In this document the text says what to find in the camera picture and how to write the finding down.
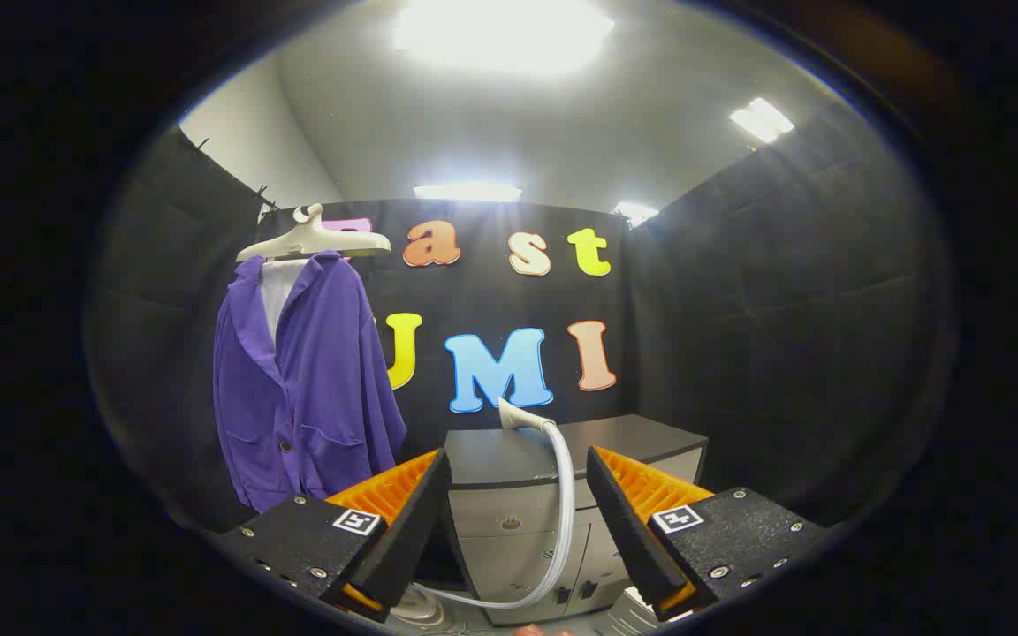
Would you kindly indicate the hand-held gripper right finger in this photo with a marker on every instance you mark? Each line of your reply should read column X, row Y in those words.
column 624, row 530

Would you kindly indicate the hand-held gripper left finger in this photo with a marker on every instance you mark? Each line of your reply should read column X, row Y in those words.
column 412, row 530

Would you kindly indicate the purple jacket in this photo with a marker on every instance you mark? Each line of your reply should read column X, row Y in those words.
column 323, row 380

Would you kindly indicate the white steamer base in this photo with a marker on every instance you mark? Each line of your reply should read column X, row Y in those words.
column 416, row 609

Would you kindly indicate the cream clothes hanger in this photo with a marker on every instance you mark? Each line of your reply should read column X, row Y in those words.
column 315, row 237

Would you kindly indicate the grey cabinet with black top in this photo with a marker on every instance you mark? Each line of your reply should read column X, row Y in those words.
column 509, row 455

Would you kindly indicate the black backdrop cloth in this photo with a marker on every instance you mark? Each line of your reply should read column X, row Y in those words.
column 739, row 353

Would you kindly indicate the small ceiling light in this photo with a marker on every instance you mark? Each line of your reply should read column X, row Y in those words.
column 635, row 212

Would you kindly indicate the long ceiling light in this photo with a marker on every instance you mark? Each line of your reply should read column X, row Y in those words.
column 467, row 192

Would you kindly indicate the rectangular ceiling light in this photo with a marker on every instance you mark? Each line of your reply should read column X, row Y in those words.
column 762, row 119

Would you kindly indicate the large square ceiling light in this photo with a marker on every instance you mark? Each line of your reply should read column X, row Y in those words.
column 500, row 31

